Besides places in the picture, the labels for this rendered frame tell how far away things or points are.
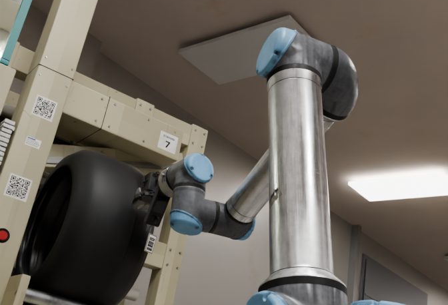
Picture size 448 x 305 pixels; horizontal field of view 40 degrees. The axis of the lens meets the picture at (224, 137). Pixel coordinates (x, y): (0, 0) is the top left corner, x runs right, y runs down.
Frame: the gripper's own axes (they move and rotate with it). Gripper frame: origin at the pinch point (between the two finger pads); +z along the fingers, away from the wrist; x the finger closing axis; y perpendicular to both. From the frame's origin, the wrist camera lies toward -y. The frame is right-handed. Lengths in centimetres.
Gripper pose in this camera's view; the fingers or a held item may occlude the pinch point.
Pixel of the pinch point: (135, 208)
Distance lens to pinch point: 198.7
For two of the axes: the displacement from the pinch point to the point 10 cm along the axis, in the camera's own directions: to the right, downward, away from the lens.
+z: -6.0, 3.5, 7.2
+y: 1.0, -8.6, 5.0
